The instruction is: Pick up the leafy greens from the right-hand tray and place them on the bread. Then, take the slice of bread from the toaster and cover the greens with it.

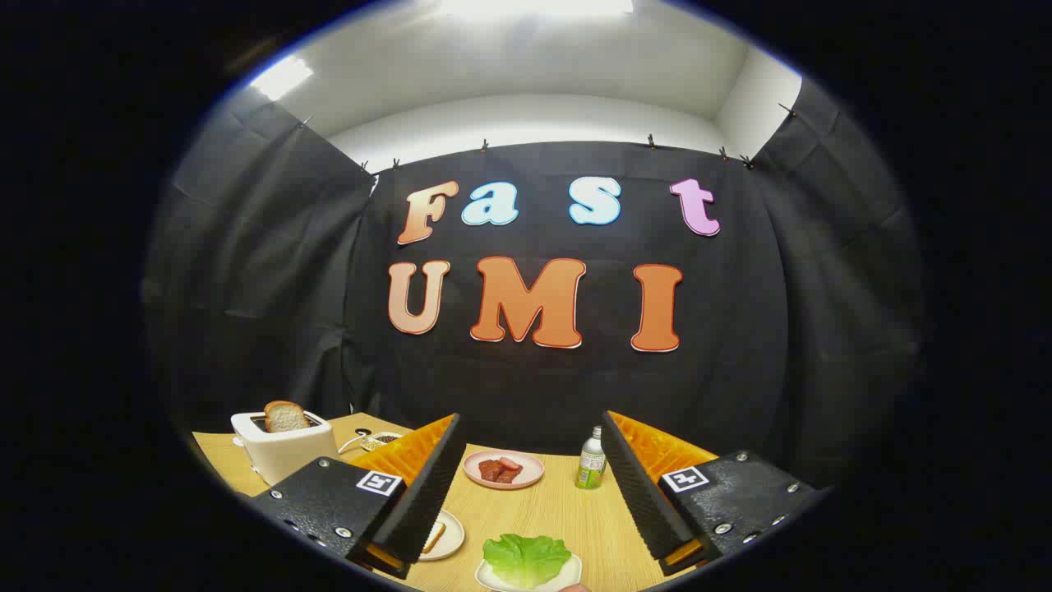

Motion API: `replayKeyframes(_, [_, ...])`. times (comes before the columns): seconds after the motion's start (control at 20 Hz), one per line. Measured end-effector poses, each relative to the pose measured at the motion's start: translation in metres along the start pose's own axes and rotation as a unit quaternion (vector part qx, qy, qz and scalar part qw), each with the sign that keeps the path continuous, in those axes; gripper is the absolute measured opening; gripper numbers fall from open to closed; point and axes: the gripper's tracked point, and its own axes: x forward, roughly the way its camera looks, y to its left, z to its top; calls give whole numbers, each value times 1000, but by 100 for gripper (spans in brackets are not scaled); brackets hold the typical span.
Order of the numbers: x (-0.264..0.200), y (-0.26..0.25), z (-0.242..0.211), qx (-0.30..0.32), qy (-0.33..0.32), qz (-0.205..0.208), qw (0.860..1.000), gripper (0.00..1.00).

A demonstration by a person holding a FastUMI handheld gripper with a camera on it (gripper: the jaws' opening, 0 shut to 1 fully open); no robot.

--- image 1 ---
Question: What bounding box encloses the green lettuce leaf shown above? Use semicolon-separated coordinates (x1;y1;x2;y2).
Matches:
482;534;573;590

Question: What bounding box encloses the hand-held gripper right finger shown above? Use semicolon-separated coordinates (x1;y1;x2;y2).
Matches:
600;410;827;578

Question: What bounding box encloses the green bottle with white cap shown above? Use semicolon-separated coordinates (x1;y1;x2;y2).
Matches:
575;426;607;490

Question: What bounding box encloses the black backdrop cloth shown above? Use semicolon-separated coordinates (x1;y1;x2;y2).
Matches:
141;78;925;494

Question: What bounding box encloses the row of black cloth clips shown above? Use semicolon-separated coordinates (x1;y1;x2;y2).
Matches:
300;103;796;171

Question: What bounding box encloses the toasted bread slice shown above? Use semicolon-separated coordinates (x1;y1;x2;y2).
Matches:
264;400;311;434

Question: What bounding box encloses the white toaster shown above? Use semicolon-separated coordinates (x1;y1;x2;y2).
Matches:
230;409;339;486

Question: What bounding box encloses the pink plate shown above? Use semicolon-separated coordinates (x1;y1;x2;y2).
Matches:
463;450;545;491

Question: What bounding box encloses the ceiling light panel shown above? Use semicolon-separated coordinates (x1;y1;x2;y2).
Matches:
249;54;315;102

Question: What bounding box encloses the white square plate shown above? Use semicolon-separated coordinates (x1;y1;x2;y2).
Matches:
475;553;584;592

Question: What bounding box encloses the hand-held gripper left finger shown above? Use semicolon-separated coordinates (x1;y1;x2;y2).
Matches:
249;413;468;580

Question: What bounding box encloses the white round plate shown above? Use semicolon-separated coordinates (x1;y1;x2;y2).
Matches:
418;510;466;562

